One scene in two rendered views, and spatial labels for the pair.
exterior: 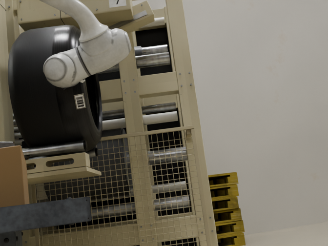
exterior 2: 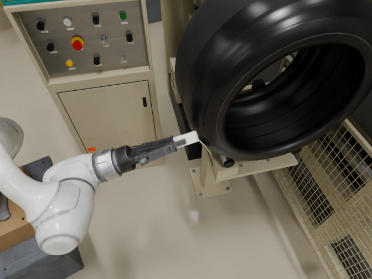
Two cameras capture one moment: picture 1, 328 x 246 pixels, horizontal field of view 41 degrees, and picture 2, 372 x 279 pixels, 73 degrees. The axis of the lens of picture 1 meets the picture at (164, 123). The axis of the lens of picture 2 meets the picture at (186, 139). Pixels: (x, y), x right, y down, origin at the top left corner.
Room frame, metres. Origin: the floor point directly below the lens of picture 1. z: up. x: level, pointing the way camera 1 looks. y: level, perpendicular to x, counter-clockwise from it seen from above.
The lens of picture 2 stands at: (1.57, -0.14, 1.70)
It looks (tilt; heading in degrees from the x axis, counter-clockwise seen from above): 51 degrees down; 77
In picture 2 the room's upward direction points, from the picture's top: straight up
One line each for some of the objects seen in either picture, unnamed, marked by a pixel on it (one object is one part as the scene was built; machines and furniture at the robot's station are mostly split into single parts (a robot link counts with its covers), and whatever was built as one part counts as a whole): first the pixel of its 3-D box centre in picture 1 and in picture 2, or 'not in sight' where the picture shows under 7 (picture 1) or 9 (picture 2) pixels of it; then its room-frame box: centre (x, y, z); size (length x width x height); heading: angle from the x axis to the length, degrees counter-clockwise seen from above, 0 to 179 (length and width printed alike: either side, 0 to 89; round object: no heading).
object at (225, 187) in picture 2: not in sight; (210, 179); (1.97, 0.78, 0.01); 0.27 x 0.27 x 0.02; 0
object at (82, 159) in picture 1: (46, 165); (213, 139); (1.85, 0.52, 0.84); 0.36 x 0.09 x 0.06; 90
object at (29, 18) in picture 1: (78, 13); not in sight; (2.29, 0.40, 1.71); 0.61 x 0.25 x 0.15; 90
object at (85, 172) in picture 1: (55, 175); (242, 139); (1.99, 0.52, 0.80); 0.37 x 0.36 x 0.02; 0
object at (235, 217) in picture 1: (184, 214); not in sight; (5.40, -0.11, 0.42); 1.18 x 0.83 x 0.84; 107
